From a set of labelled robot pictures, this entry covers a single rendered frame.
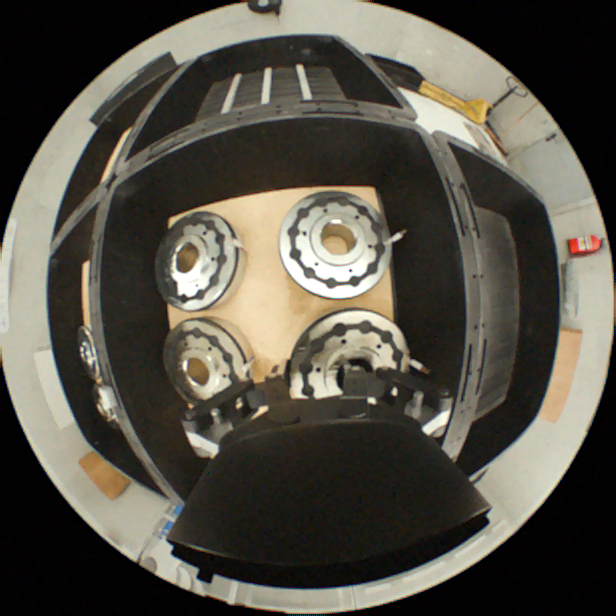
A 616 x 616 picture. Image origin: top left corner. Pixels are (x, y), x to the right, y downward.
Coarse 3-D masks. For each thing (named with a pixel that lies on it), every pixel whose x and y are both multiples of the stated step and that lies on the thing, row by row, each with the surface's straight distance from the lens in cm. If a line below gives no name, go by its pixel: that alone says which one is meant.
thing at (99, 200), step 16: (96, 224) 23; (64, 240) 38; (96, 240) 22; (48, 272) 49; (48, 288) 49; (48, 304) 48; (48, 320) 48; (96, 336) 21; (96, 352) 22; (128, 432) 24; (112, 464) 44; (144, 464) 27; (160, 496) 35
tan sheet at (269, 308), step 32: (288, 192) 22; (352, 192) 23; (256, 224) 21; (256, 256) 20; (256, 288) 19; (288, 288) 19; (384, 288) 20; (256, 320) 20; (288, 320) 19; (256, 352) 20; (288, 352) 20
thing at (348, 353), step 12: (348, 348) 14; (360, 348) 14; (336, 360) 14; (348, 360) 14; (372, 360) 15; (324, 372) 15; (336, 372) 14; (372, 372) 15; (324, 384) 15; (336, 384) 15
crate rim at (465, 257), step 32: (224, 128) 16; (256, 128) 16; (416, 128) 18; (160, 160) 19; (448, 192) 15; (96, 256) 21; (96, 288) 20; (96, 320) 20; (128, 416) 21; (448, 448) 19; (160, 480) 28
